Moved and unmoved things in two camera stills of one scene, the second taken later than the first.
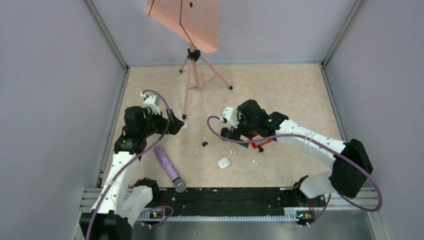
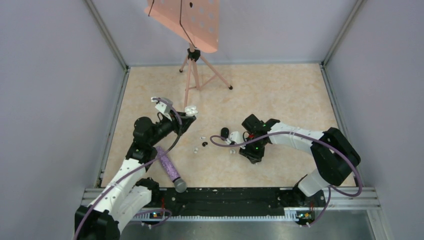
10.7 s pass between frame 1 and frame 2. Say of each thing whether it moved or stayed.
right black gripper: moved
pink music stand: stayed
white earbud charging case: moved
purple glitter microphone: stayed
